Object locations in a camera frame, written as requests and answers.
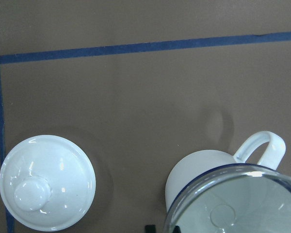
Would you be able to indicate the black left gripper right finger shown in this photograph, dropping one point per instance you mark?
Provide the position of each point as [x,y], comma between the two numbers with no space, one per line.
[176,229]

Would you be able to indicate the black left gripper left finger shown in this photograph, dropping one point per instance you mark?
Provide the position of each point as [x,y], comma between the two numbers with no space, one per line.
[150,228]

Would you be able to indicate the white enamel mug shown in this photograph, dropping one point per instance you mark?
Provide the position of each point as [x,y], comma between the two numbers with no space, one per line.
[263,148]

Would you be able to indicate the clear plastic funnel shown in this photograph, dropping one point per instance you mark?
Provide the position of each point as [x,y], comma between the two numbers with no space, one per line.
[244,198]

